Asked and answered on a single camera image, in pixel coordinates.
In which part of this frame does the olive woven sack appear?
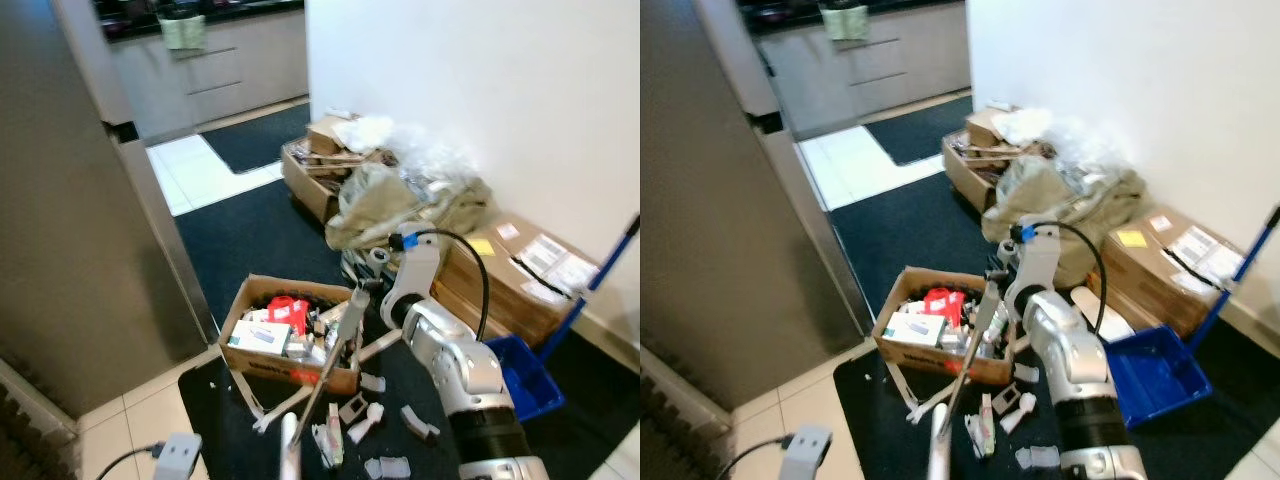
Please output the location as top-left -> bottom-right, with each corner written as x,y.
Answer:
982,155 -> 1149,291
325,160 -> 496,271

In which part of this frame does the dark kitchen floor mat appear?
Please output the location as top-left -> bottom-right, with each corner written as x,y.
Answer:
865,95 -> 976,166
200,100 -> 311,176

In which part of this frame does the blue long-handled dustpan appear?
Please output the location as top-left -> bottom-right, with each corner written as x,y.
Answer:
1105,205 -> 1280,431
480,215 -> 641,421

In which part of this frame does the clear plastic bag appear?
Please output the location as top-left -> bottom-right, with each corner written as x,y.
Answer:
340,115 -> 471,191
995,108 -> 1121,181

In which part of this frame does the cardboard box of scraps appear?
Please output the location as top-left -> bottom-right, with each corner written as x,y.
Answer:
282,115 -> 396,226
942,105 -> 1051,216

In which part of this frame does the white packing strap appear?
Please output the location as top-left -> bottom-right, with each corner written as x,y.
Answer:
885,358 -> 921,411
222,362 -> 266,419

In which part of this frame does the grey kitchen cabinet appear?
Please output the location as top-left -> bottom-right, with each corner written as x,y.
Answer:
105,10 -> 311,141
755,5 -> 976,141

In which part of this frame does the grey stainless steel refrigerator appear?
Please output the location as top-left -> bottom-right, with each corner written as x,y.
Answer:
640,0 -> 871,411
0,0 -> 216,421

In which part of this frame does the green hanging towel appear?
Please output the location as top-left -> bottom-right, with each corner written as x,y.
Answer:
820,5 -> 869,41
160,15 -> 208,51

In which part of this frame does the cardboard box with labels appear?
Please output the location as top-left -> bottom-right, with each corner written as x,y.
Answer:
1100,207 -> 1251,341
435,210 -> 601,346

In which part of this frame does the white product box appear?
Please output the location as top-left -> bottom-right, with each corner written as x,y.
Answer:
228,320 -> 293,358
880,312 -> 946,349

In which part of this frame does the silver broom with white head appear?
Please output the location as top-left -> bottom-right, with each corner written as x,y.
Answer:
280,247 -> 393,480
928,245 -> 1009,480

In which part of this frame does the red package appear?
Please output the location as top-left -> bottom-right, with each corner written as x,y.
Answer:
922,288 -> 966,328
267,297 -> 309,336

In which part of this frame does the white slipper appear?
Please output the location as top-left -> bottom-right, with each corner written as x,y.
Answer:
1070,285 -> 1136,343

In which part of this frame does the light grey left wrist camera mount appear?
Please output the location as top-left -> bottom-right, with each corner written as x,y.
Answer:
780,425 -> 833,480
155,433 -> 201,480

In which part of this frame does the open cardboard box of items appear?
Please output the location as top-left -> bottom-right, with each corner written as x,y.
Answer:
873,267 -> 1016,386
218,275 -> 386,396

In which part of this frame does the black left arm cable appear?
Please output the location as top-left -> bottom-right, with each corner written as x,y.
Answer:
715,435 -> 796,480
95,445 -> 161,480

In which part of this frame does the large dark carpet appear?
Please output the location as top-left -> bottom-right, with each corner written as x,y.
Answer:
175,180 -> 641,480
830,175 -> 1280,480

